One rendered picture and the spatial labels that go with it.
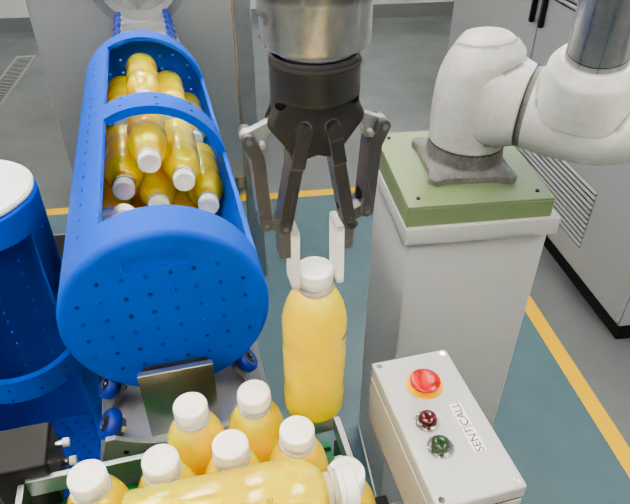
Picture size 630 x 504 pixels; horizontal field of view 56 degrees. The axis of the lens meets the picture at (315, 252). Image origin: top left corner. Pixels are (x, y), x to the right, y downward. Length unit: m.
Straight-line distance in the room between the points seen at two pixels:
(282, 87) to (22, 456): 0.59
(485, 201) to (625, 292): 1.32
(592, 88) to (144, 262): 0.75
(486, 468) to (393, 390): 0.14
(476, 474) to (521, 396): 1.60
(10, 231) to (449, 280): 0.89
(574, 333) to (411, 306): 1.34
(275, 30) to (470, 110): 0.75
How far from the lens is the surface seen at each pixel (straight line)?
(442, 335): 1.41
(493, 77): 1.16
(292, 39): 0.46
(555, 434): 2.20
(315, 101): 0.48
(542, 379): 2.35
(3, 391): 1.55
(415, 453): 0.68
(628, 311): 2.52
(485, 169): 1.26
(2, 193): 1.35
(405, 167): 1.27
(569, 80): 1.10
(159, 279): 0.81
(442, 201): 1.18
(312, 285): 0.60
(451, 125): 1.20
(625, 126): 1.15
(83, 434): 1.98
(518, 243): 1.30
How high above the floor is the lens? 1.65
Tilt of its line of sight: 37 degrees down
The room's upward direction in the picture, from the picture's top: straight up
